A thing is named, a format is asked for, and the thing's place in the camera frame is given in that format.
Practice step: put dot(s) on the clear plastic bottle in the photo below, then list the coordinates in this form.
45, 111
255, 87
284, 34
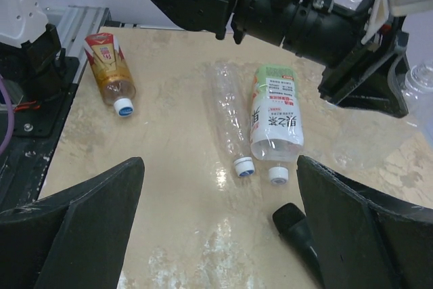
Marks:
413, 88

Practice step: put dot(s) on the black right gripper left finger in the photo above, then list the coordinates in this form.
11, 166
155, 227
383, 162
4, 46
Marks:
76, 238

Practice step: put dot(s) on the black microphone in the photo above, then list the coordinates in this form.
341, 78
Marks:
292, 226

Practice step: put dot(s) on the aluminium frame rail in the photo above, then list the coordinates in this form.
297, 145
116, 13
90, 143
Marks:
74, 24

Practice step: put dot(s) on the gold label drink bottle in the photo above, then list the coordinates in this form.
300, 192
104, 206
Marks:
111, 72

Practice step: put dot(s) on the green tea label bottle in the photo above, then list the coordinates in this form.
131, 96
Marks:
276, 131

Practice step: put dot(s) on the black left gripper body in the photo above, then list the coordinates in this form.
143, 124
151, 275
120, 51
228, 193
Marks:
365, 76

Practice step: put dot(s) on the clear crushed bottle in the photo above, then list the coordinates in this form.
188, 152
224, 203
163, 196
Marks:
231, 117

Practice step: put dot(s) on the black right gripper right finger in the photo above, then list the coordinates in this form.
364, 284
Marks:
364, 238

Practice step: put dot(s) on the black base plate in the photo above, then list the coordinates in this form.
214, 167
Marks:
37, 129

